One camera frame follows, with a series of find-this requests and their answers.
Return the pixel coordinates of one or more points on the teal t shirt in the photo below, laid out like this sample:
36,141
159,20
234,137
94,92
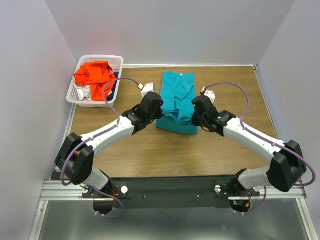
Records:
177,92

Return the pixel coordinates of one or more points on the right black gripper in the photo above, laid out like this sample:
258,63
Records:
196,119

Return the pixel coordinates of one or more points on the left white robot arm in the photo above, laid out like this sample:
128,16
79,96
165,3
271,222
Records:
76,155

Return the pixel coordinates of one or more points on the dark blue t shirt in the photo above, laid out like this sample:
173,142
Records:
111,95

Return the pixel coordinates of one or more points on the white plastic basket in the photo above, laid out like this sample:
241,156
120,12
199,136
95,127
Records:
117,64

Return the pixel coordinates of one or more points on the white t shirt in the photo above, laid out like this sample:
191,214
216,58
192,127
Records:
83,92

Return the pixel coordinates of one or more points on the aluminium rail frame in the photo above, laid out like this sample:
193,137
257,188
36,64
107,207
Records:
53,190

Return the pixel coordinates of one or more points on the orange t shirt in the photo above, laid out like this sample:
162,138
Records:
97,74

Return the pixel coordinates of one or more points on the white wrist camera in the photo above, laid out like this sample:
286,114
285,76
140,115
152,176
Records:
208,93
147,88

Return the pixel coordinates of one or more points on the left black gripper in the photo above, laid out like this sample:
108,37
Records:
158,113

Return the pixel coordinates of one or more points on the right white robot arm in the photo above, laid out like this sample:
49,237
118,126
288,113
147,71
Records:
285,164

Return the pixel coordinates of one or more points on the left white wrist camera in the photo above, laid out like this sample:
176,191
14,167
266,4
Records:
147,88

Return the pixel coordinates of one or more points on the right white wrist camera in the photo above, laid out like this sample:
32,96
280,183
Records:
208,93

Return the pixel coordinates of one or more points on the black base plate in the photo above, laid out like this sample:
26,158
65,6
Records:
178,192

